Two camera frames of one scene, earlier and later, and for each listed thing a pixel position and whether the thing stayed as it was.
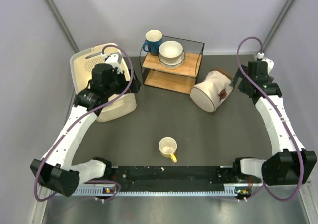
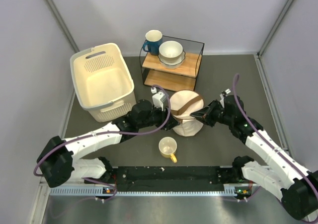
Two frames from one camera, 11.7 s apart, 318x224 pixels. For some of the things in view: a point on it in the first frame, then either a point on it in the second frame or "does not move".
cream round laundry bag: [215, 90] -> [183, 103]
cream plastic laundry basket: [82, 61] does not move
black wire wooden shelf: [181, 79] does not move
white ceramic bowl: [171, 51] does not move
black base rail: [173, 177] does not move
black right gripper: [239, 74] -> [205, 113]
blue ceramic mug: [154, 39] does not move
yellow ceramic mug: [167, 147] does not move
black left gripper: [121, 75] -> [163, 114]
